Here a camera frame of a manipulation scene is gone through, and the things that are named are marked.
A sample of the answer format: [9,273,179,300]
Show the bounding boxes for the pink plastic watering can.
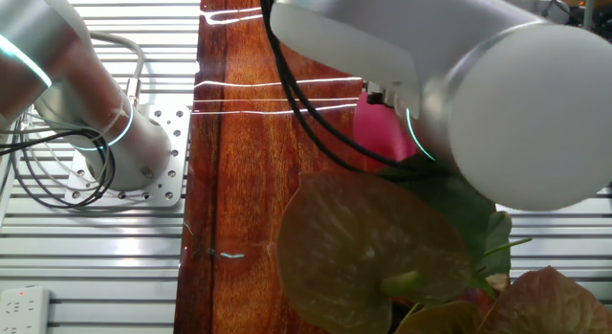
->
[352,91,418,164]

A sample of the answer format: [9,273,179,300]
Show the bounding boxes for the potted green leafy plant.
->
[275,154,612,334]

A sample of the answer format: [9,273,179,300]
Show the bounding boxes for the glossy wood grain board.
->
[172,0,498,334]

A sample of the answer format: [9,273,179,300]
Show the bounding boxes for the white power strip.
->
[0,284,53,334]

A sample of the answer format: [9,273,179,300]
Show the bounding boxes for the blurred black wrist cable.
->
[257,0,450,182]

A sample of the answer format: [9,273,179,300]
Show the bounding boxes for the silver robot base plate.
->
[64,102,192,210]

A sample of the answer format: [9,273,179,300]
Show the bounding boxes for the black arm base cables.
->
[0,116,117,210]

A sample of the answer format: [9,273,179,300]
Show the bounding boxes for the thick grey base cable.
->
[83,30,147,105]

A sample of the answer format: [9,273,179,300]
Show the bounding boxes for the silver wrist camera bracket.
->
[487,0,573,24]

